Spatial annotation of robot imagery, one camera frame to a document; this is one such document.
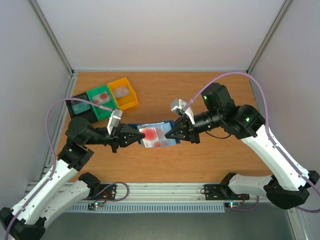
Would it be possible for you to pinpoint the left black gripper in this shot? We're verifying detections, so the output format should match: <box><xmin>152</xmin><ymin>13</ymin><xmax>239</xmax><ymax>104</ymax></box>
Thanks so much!
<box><xmin>83</xmin><ymin>122</ymin><xmax>145</xmax><ymax>153</ymax></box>

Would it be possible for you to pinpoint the blue card holder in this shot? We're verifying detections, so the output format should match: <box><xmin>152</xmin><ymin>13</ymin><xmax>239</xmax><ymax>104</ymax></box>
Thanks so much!
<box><xmin>128</xmin><ymin>120</ymin><xmax>180</xmax><ymax>148</ymax></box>

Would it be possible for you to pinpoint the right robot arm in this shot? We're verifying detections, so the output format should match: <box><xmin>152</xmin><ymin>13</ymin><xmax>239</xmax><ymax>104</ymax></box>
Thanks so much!
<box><xmin>165</xmin><ymin>82</ymin><xmax>320</xmax><ymax>210</ymax></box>

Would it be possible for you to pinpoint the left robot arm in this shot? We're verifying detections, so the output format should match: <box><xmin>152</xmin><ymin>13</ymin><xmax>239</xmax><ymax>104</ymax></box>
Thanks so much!
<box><xmin>0</xmin><ymin>116</ymin><xmax>145</xmax><ymax>240</ymax></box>

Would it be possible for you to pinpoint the card in yellow bin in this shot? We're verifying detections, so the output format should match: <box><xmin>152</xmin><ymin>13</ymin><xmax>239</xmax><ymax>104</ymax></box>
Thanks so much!
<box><xmin>113</xmin><ymin>86</ymin><xmax>130</xmax><ymax>99</ymax></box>

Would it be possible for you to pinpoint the red white card in bin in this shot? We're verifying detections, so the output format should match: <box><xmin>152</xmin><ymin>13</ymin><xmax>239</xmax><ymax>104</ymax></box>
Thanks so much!
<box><xmin>92</xmin><ymin>91</ymin><xmax>111</xmax><ymax>105</ymax></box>

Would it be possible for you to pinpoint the teal card in black bin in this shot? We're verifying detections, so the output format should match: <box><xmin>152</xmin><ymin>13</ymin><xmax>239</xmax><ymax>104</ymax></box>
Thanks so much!
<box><xmin>71</xmin><ymin>101</ymin><xmax>90</xmax><ymax>115</ymax></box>

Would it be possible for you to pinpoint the yellow plastic bin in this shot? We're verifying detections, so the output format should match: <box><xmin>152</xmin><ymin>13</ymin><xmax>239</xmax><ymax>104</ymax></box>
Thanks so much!
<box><xmin>107</xmin><ymin>77</ymin><xmax>139</xmax><ymax>111</ymax></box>

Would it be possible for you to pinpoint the green plastic bin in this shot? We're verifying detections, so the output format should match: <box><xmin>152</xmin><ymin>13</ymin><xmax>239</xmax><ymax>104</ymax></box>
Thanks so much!
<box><xmin>86</xmin><ymin>84</ymin><xmax>118</xmax><ymax>121</ymax></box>

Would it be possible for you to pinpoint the black plastic bin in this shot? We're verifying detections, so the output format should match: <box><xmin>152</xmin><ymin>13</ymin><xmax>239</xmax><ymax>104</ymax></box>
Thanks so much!
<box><xmin>65</xmin><ymin>100</ymin><xmax>98</xmax><ymax>124</ymax></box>

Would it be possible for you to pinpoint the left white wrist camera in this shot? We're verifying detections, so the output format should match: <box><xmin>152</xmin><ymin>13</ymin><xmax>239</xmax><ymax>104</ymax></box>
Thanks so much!
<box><xmin>106</xmin><ymin>109</ymin><xmax>123</xmax><ymax>135</ymax></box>

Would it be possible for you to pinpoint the aluminium front rail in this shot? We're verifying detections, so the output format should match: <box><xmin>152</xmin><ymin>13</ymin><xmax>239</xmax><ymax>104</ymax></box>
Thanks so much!
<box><xmin>22</xmin><ymin>181</ymin><xmax>298</xmax><ymax>203</ymax></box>

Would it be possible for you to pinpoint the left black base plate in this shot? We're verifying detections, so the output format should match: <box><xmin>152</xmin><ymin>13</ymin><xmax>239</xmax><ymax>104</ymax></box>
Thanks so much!
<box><xmin>84</xmin><ymin>184</ymin><xmax>117</xmax><ymax>201</ymax></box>

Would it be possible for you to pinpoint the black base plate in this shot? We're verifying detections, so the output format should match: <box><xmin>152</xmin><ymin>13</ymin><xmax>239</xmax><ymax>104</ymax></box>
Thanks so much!
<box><xmin>84</xmin><ymin>184</ymin><xmax>117</xmax><ymax>201</ymax></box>
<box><xmin>200</xmin><ymin>184</ymin><xmax>250</xmax><ymax>201</ymax></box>

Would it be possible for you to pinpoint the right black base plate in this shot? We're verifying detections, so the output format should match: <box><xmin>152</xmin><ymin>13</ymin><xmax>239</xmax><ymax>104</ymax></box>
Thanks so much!
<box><xmin>200</xmin><ymin>184</ymin><xmax>250</xmax><ymax>201</ymax></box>

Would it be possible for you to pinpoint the grey slotted cable duct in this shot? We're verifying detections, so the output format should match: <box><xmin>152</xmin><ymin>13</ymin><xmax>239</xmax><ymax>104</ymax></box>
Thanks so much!
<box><xmin>67</xmin><ymin>202</ymin><xmax>225</xmax><ymax>214</ymax></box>

